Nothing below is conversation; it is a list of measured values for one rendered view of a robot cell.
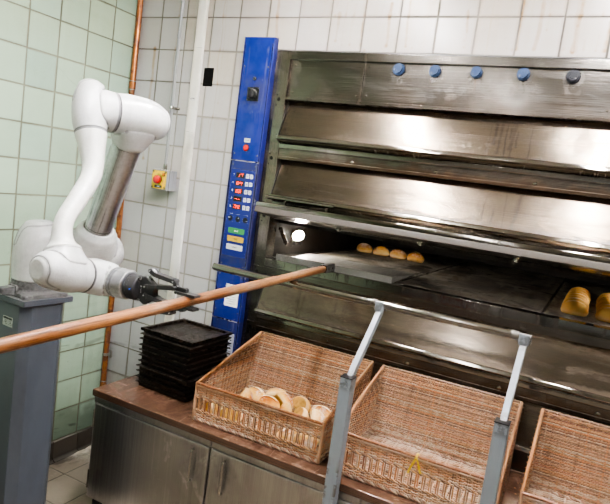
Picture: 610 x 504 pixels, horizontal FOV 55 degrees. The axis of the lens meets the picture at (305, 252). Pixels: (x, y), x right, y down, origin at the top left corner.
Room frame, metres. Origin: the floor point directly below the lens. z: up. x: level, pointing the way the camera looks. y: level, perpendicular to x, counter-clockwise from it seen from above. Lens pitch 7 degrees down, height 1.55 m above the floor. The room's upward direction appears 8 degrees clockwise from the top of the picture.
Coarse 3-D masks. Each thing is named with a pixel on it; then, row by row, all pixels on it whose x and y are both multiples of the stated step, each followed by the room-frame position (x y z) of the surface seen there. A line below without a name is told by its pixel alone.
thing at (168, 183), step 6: (156, 174) 2.86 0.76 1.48; (168, 174) 2.84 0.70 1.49; (174, 174) 2.88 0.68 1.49; (162, 180) 2.84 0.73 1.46; (168, 180) 2.84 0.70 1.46; (174, 180) 2.88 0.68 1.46; (156, 186) 2.86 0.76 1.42; (162, 186) 2.84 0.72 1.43; (168, 186) 2.85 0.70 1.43; (174, 186) 2.89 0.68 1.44
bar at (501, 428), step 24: (216, 264) 2.32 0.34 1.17; (312, 288) 2.13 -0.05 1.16; (408, 312) 1.96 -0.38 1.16; (432, 312) 1.93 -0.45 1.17; (504, 336) 1.83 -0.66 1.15; (528, 336) 1.78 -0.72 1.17; (360, 360) 1.88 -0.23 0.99; (336, 408) 1.81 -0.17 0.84; (504, 408) 1.64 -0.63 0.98; (336, 432) 1.81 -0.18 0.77; (504, 432) 1.59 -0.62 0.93; (336, 456) 1.80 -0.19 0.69; (336, 480) 1.80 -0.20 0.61
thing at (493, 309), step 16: (336, 272) 2.50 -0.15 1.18; (368, 288) 2.43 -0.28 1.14; (384, 288) 2.40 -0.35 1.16; (400, 288) 2.37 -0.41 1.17; (416, 288) 2.36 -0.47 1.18; (448, 304) 2.28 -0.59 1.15; (464, 304) 2.25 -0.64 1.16; (480, 304) 2.22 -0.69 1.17; (496, 304) 2.23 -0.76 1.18; (528, 320) 2.14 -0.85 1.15; (544, 320) 2.12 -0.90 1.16; (560, 320) 2.10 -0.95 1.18; (576, 320) 2.12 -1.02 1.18; (592, 336) 2.05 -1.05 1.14; (608, 336) 2.03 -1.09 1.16
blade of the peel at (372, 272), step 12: (300, 264) 2.58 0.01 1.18; (312, 264) 2.56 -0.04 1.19; (336, 264) 2.70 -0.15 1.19; (348, 264) 2.75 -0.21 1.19; (360, 264) 2.80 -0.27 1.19; (360, 276) 2.46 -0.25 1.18; (372, 276) 2.44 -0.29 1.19; (384, 276) 2.42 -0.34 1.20; (396, 276) 2.45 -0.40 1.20; (408, 276) 2.63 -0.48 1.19
